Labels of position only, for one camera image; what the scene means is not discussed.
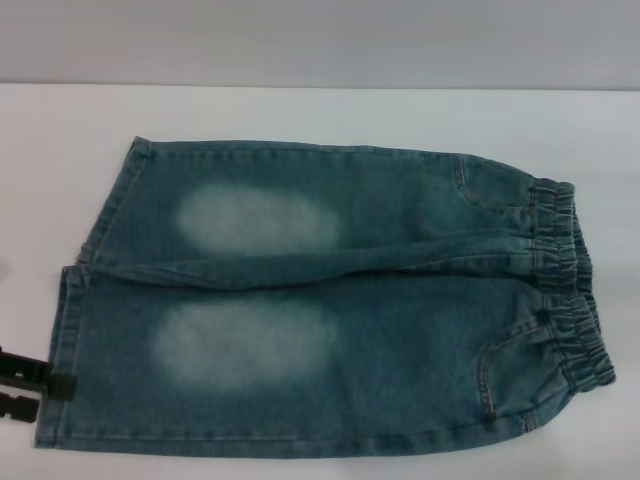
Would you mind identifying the blue denim shorts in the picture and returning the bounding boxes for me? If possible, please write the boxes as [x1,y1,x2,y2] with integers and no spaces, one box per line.
[33,133,617,450]

